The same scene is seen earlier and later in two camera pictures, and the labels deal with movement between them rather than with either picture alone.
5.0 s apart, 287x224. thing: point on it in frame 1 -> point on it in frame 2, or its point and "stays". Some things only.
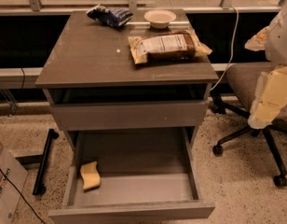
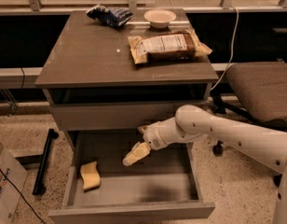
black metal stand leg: (39, 187) stays
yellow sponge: (90, 175) stays
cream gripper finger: (257, 43) -> (159, 133)
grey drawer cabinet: (132, 99) stays
